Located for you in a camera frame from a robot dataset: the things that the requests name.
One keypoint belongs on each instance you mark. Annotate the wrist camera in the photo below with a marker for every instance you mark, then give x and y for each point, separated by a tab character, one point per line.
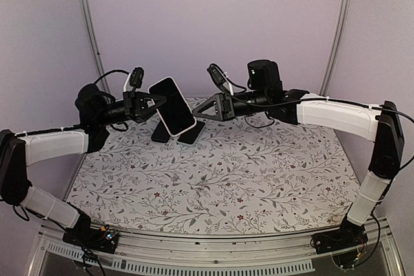
134	80
220	79

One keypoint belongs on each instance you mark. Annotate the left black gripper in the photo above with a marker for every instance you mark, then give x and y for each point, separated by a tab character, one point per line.
133	101

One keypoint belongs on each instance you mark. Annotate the floral patterned table mat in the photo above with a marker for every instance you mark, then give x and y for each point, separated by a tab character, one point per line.
244	176

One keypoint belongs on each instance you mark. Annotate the black phone left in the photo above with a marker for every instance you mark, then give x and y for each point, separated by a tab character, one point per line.
160	134

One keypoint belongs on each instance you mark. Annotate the aluminium frame post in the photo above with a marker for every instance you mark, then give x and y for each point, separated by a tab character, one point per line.
335	47
91	35

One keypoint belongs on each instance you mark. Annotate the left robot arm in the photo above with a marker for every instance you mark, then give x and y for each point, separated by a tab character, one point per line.
19	152

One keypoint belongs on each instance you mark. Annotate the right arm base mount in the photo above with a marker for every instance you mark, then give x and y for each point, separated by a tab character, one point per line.
336	240

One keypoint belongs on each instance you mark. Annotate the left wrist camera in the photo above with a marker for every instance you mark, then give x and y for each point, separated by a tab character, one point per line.
134	80

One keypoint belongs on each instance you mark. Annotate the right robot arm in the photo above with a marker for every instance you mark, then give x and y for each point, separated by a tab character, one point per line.
377	124

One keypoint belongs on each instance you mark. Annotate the left aluminium frame post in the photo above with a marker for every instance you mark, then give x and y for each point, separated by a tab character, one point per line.
91	35

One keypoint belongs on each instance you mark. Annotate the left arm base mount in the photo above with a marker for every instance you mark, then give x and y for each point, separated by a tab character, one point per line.
98	239

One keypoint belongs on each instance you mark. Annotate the right aluminium frame post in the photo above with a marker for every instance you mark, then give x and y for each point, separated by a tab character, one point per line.
335	47

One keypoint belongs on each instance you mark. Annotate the front aluminium rail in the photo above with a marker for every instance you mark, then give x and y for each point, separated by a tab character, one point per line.
159	253

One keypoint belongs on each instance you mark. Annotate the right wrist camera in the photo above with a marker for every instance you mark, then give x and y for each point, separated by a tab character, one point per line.
220	79

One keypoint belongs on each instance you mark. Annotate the black phone middle white case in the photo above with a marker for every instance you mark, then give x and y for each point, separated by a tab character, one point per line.
192	135

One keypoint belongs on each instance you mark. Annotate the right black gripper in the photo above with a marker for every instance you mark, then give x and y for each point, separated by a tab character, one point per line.
222	108

